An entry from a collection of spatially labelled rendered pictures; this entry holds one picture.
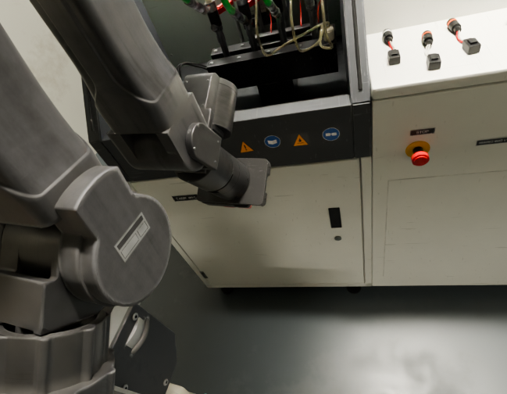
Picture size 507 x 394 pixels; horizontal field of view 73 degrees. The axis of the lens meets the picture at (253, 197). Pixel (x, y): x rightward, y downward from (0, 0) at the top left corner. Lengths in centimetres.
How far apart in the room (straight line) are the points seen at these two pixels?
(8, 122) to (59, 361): 14
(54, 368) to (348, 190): 82
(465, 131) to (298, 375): 102
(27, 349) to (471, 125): 83
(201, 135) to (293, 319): 125
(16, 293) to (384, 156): 78
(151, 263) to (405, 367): 127
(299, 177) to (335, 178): 9
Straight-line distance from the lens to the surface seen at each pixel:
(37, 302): 25
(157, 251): 27
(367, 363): 145
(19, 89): 22
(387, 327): 149
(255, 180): 47
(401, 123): 82
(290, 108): 79
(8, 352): 26
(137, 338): 49
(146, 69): 30
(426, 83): 77
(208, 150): 35
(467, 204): 108
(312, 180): 92
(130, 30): 29
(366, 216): 106
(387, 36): 89
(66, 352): 26
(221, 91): 42
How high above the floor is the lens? 141
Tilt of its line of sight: 48 degrees down
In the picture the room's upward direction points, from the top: 22 degrees counter-clockwise
